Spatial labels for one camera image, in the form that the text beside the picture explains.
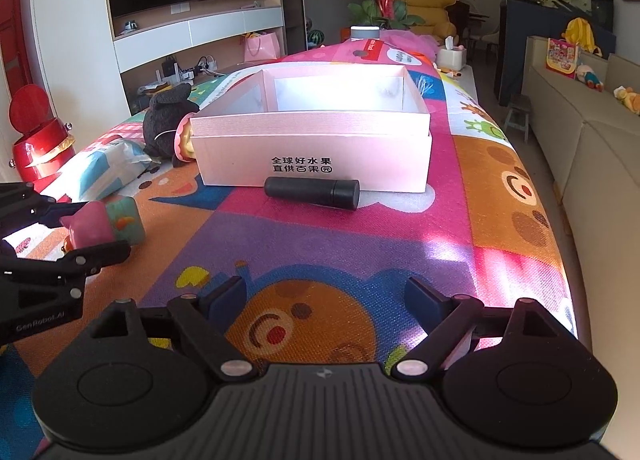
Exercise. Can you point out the dark fish tank cabinet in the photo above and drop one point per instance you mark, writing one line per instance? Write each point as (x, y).
(510, 50)

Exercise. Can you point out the pink cardboard box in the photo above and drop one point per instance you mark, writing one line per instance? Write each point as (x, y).
(310, 160)

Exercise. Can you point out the black plush toy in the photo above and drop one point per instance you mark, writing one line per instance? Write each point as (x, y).
(167, 115)

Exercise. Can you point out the pink toy box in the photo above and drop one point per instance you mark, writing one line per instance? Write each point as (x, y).
(562, 56)

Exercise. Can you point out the red and white flat box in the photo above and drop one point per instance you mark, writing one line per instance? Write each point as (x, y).
(372, 51)

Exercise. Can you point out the white tissue box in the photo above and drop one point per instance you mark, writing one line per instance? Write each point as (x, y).
(451, 58)

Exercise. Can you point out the power strip with chargers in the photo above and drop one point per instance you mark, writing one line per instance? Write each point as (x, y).
(192, 68)

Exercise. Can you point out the watermelon ball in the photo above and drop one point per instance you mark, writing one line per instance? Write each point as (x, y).
(315, 39)

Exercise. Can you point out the small lying doll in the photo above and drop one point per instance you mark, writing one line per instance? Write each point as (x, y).
(590, 76)

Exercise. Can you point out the wet wipes pack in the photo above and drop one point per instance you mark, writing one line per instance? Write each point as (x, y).
(100, 168)

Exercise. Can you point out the white wooden television cabinet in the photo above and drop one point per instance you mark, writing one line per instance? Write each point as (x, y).
(210, 30)

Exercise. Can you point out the small grey stool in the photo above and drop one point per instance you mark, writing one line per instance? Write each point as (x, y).
(517, 115)

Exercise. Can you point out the red pedal bin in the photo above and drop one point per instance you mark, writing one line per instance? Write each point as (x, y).
(42, 145)

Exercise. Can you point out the yellow plush doll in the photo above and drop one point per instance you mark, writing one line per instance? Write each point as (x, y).
(582, 35)

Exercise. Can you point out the black cylinder bottle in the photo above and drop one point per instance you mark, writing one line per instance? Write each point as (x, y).
(310, 192)

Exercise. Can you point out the orange yellow plush toy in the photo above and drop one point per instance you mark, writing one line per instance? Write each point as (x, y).
(629, 99)

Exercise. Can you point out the pink gift bag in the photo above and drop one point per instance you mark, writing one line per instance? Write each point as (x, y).
(262, 46)

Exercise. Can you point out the pink pig toy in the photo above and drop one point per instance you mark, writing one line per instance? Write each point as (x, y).
(107, 222)

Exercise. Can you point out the colourful cartoon mat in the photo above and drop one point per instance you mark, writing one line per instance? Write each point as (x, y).
(325, 250)

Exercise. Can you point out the large yellow plush toy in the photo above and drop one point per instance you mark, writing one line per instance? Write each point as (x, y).
(432, 5)

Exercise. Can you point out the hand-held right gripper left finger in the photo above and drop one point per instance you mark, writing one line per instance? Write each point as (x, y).
(226, 299)

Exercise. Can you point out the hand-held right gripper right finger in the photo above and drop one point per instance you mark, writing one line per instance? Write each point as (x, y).
(425, 301)

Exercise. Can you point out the beige sofa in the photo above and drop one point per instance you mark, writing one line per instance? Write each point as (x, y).
(595, 165)

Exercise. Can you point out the red chair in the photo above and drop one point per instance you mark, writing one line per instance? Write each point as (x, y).
(12, 40)

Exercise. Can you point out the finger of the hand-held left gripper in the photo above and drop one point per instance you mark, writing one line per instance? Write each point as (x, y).
(95, 257)
(47, 212)

